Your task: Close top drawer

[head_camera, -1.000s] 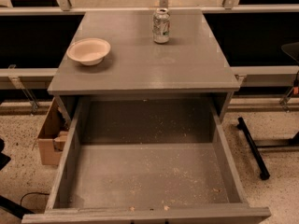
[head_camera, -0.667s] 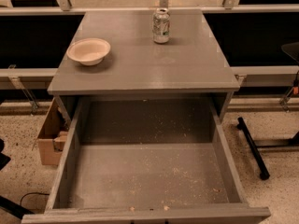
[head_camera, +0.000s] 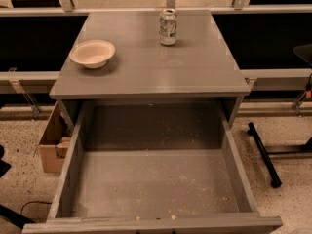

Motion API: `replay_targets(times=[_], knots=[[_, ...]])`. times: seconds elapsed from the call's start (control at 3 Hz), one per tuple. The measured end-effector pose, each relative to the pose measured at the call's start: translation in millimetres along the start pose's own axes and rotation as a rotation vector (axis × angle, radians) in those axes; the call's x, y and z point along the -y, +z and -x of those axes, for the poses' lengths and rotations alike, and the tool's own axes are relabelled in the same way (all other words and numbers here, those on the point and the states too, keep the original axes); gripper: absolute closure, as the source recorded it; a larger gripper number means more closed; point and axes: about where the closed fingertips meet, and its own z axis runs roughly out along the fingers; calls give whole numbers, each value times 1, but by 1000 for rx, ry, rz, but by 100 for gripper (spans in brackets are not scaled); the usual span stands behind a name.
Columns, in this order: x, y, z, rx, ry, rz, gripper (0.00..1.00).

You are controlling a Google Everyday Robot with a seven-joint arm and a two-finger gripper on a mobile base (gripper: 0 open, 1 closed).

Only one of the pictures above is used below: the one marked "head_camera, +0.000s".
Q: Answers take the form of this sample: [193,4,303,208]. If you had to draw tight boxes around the grey top drawer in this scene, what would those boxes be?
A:
[22,101,282,234]

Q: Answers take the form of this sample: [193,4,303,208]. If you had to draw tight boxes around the grey drawer cabinet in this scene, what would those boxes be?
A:
[49,9,252,129]

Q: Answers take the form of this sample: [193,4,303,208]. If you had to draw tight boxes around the white paper bowl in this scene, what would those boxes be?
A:
[69,40,116,69]

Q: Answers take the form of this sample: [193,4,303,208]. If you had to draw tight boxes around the brown cardboard box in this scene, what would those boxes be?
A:
[38,104,71,173]

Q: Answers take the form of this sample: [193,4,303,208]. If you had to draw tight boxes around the black metal stand base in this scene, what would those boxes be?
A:
[247,122,312,188]

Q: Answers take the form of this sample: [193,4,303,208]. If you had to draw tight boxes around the black stand leg left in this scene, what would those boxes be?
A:
[0,145,33,229]

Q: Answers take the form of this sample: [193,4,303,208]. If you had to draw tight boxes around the black cable on floor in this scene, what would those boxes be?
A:
[20,200,53,215]

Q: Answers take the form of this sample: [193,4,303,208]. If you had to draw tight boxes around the metal railing frame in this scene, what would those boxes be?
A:
[0,0,312,120]

